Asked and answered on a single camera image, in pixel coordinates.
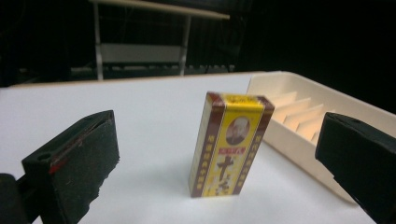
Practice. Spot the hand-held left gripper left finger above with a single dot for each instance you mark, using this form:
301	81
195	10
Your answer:
77	165

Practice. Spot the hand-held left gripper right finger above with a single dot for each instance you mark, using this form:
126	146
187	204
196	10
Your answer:
361	155

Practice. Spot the cream divided storage tray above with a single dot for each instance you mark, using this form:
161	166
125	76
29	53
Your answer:
299	124

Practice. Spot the yellow and maroon box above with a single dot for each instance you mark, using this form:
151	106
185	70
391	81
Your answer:
229	146

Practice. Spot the white folding table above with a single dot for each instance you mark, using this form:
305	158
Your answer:
140	53

